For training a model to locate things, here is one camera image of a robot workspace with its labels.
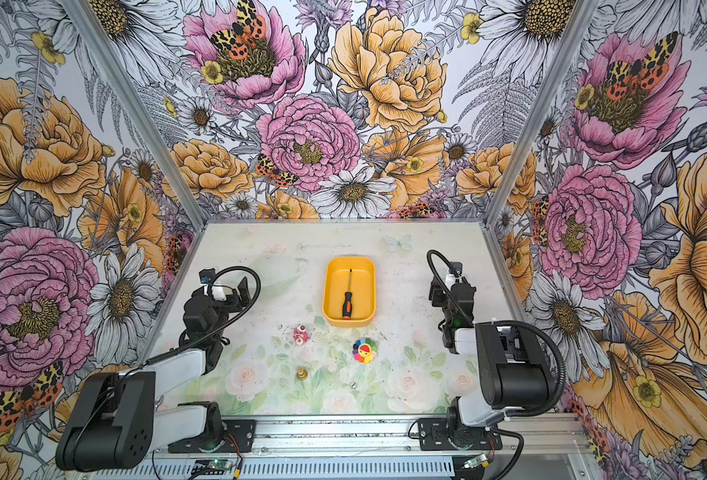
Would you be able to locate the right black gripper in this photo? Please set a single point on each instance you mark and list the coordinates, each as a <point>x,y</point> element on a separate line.
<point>435,293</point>

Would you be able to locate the black orange screwdriver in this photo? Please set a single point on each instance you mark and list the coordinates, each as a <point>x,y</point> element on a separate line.
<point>346,309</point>

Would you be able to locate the aluminium front rail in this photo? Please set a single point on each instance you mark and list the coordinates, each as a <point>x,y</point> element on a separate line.
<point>384,435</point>

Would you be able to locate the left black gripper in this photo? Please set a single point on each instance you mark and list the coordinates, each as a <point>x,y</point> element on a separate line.
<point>244,292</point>

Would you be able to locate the left small circuit board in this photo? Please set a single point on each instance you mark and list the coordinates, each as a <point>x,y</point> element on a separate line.
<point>213,467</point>

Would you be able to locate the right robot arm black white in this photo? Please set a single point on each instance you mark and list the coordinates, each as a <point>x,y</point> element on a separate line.
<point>512,373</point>

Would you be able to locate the yellow plastic bin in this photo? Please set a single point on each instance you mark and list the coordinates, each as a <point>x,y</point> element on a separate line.
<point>364,289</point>

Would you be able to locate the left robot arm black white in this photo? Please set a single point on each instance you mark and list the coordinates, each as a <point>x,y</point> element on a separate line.
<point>115,422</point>

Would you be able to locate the right small circuit board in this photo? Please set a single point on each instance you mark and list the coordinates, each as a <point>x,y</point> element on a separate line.
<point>479,461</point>

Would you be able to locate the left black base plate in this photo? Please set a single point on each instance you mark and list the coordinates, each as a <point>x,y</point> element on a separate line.
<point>231,436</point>

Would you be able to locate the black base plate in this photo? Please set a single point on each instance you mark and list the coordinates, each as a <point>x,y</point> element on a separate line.
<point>231,436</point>
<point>437,434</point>

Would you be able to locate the small pink toy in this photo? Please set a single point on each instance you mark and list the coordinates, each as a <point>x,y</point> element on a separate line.
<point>300,335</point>

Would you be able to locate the multicolour round toy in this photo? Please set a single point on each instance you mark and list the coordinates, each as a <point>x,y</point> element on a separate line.
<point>364,350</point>

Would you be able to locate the small circuit board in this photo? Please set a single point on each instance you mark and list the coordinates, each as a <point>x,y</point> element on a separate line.
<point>479,461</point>
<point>213,467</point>

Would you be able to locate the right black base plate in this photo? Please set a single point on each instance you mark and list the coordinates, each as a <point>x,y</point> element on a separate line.
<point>437,434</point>

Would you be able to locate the white ventilated cable duct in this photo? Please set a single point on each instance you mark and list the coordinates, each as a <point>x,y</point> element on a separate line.
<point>298,468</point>

